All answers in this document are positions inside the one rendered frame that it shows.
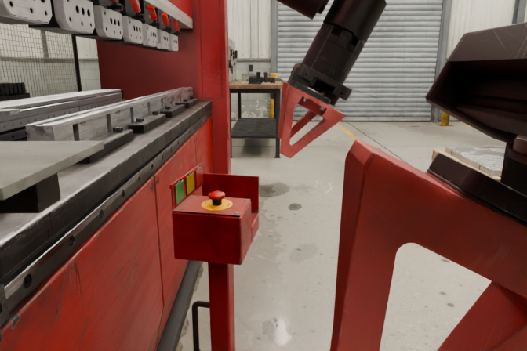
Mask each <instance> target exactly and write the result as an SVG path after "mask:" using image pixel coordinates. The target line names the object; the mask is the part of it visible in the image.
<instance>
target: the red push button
mask: <svg viewBox="0 0 527 351"><path fill-rule="evenodd" d="M208 197H209V199H211V200H212V203H213V205H214V206H219V205H222V199H224V198H225V193H224V192H222V191H219V190H216V191H212V192H210V193H209V195H208Z"/></svg>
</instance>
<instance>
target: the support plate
mask: <svg viewBox="0 0 527 351"><path fill-rule="evenodd" d="M103 148H104V142H103V141H0V200H5V199H7V198H9V197H11V196H13V195H14V194H17V193H19V192H20V191H22V190H25V189H27V188H28V187H30V186H33V185H35V184H36V183H38V182H40V181H42V180H43V179H46V178H48V177H50V176H52V175H54V174H56V173H58V172H60V171H62V170H64V169H65V168H67V167H69V166H71V165H73V164H75V163H77V162H79V161H81V160H83V159H85V158H87V157H89V156H90V155H92V154H95V153H96V152H98V151H100V150H102V149H103Z"/></svg>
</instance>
